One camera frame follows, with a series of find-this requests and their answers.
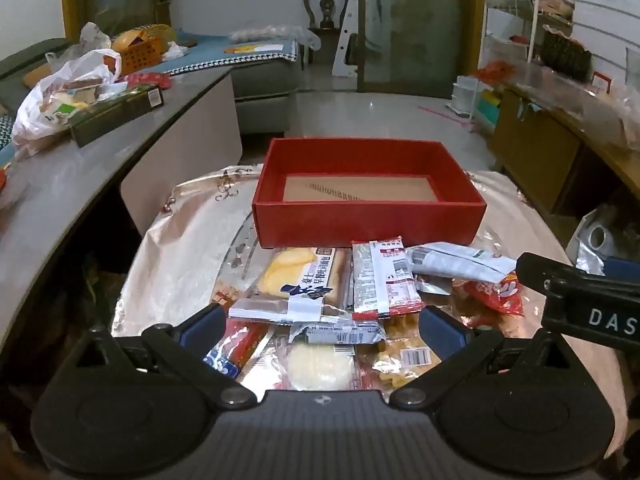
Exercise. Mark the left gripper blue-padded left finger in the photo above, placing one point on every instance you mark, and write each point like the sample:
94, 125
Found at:
182, 350

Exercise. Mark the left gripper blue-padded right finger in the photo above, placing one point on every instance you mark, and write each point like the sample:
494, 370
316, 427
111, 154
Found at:
463, 352

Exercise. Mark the red crinkly snack bag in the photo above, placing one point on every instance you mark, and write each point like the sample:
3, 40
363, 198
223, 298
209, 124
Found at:
504, 297

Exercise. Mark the white barcode snack bag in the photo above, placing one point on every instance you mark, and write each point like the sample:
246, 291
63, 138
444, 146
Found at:
447, 260

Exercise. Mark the red white spicy strip packet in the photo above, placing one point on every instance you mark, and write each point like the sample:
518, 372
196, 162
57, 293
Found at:
383, 283

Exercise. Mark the white round cake packet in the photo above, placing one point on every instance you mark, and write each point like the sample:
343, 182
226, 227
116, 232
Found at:
282, 365

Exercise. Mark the yellow bread snack packet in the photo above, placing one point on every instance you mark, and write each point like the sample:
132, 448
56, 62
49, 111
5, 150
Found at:
300, 285

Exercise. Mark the red blue cartoon snack bag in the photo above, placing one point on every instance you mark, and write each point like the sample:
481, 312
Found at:
240, 341

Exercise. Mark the clear waffle cookie packet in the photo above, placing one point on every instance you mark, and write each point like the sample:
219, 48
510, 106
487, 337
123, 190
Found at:
398, 359

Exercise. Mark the silver foil bag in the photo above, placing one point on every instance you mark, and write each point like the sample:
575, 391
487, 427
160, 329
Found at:
593, 241

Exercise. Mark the floral silver tablecloth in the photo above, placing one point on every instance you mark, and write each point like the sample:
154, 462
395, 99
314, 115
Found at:
175, 270

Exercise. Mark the brown wooden cabinet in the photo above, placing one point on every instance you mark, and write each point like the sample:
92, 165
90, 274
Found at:
562, 172

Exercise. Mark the red cardboard box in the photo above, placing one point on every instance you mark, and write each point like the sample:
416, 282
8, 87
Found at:
333, 192

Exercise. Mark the grey curved counter table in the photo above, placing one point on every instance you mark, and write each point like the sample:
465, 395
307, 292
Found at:
195, 132

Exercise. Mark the dark green long box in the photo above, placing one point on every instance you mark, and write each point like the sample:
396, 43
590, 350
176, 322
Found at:
102, 117

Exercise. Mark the grey green sofa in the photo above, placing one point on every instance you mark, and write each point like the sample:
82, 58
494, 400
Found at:
263, 90

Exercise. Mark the red packet on counter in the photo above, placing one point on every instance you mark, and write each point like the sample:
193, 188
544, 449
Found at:
159, 80

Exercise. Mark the white plastic shopping bag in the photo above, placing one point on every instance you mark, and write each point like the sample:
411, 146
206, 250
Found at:
44, 114

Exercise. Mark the blue sofa cover cloth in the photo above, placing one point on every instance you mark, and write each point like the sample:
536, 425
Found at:
218, 51

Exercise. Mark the orange plastic basket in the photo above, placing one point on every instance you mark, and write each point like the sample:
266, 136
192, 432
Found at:
138, 56

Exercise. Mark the white pegboard panel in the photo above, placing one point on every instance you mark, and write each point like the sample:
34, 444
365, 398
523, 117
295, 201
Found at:
343, 65

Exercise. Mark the dark wooden chair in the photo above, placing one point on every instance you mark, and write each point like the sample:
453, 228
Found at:
327, 11

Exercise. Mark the white wire shelf rack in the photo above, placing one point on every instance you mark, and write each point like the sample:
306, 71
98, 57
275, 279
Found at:
512, 28

